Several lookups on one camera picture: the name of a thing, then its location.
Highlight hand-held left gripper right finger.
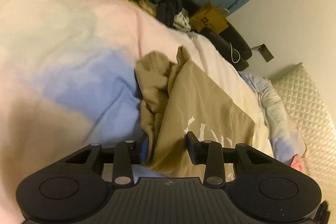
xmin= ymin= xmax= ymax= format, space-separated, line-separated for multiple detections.
xmin=186 ymin=132 xmax=274 ymax=187

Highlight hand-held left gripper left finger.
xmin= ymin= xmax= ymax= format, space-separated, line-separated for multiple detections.
xmin=64 ymin=138 xmax=149 ymax=187

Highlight khaki t-shirt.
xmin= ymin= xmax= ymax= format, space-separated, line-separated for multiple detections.
xmin=134 ymin=46 xmax=256 ymax=178

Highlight black bags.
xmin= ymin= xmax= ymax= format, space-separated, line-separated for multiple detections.
xmin=202 ymin=21 xmax=253 ymax=71

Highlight quilted cream pillow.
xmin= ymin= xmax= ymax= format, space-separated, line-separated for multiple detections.
xmin=269 ymin=63 xmax=336 ymax=189

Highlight pastel duvet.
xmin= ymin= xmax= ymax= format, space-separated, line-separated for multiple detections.
xmin=0 ymin=0 xmax=271 ymax=224

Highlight cardboard box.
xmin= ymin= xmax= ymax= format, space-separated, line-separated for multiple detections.
xmin=189 ymin=1 xmax=231 ymax=33

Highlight white cable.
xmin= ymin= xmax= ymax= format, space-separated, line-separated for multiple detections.
xmin=228 ymin=42 xmax=241 ymax=64

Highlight black wall socket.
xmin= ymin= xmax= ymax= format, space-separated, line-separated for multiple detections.
xmin=252 ymin=43 xmax=274 ymax=63

